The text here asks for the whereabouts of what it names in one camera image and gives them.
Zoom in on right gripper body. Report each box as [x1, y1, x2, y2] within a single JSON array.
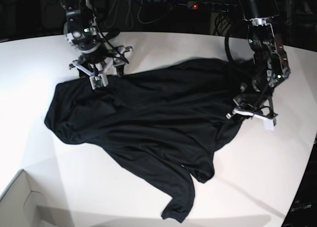
[[69, 45, 133, 90]]

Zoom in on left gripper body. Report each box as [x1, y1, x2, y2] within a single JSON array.
[[226, 82, 278, 131]]

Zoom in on black long-sleeve t-shirt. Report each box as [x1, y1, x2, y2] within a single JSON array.
[[44, 58, 252, 223]]

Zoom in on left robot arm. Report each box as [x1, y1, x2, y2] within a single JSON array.
[[224, 0, 291, 131]]

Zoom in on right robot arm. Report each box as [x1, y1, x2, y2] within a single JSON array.
[[60, 0, 133, 90]]

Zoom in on black power strip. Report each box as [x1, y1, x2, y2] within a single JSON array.
[[187, 1, 238, 12]]

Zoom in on white cardboard box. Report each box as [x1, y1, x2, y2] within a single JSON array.
[[0, 170, 54, 227]]

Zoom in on tangled cables on floor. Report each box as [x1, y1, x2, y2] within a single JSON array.
[[104, 0, 174, 30]]

